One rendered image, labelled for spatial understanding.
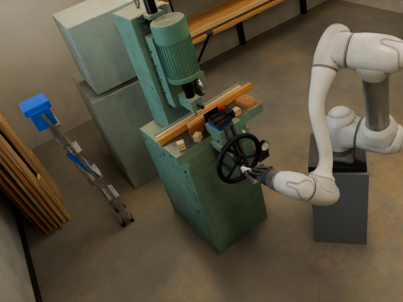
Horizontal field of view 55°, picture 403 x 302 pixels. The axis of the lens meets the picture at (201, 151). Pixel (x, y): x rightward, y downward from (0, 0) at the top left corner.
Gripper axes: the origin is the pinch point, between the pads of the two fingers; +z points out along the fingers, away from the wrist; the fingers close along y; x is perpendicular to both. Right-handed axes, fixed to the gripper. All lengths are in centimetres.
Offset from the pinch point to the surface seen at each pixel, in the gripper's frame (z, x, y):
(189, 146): 34.6, -13.5, 8.0
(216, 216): 51, 40, 7
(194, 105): 38.4, -29.9, -6.3
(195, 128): 37.7, -18.9, -1.1
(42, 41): 264, -106, 14
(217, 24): 218, -45, -144
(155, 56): 45, -61, -2
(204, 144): 33.5, -9.9, 0.1
